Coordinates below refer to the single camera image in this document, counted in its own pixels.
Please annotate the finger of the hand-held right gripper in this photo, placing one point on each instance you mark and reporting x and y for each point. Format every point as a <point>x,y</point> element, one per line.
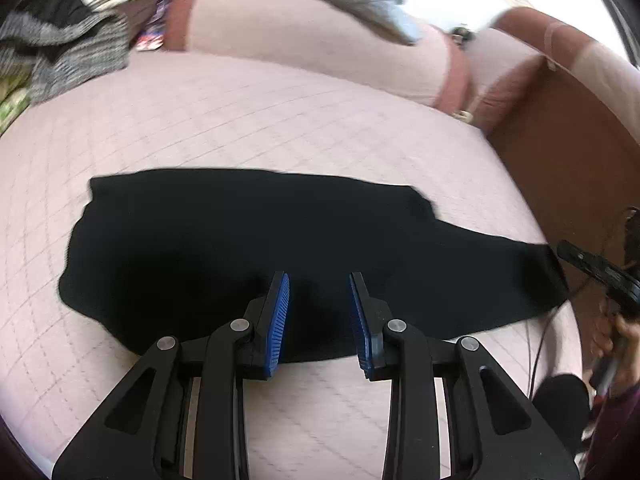
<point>585,260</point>

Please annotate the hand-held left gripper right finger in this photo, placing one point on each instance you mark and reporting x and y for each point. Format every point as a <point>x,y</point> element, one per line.
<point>359,325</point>

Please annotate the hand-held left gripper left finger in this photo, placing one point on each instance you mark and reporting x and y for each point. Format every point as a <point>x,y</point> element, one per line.
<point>280,325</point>

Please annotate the black pants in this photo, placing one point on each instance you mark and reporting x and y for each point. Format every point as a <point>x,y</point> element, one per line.
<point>200,240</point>

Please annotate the person's right hand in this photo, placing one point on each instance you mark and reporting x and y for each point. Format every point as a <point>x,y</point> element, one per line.
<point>627,340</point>

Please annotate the person's dark trouser leg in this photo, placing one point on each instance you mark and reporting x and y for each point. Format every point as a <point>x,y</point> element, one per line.
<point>560,410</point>

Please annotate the small cream trinket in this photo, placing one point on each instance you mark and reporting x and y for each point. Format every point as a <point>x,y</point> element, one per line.
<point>462,116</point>

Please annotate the brown pink sofa armrest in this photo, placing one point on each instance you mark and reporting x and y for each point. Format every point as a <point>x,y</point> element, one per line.
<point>590,55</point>

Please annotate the small black white trinket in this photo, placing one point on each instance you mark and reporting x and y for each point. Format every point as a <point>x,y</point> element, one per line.
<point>462,35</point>

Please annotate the pink brown back cushion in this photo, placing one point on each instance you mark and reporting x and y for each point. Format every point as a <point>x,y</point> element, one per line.
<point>300,35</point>

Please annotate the colourful packet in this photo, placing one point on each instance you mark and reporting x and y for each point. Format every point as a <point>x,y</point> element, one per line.
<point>152,35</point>

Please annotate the houndstooth coat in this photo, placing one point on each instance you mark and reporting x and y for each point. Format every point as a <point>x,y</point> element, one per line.
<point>75,55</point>

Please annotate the mauve cloth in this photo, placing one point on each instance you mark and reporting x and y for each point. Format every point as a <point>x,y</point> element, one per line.
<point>142,12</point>

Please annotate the green printed blanket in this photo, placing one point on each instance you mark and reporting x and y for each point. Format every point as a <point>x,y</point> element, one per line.
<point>10,107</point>

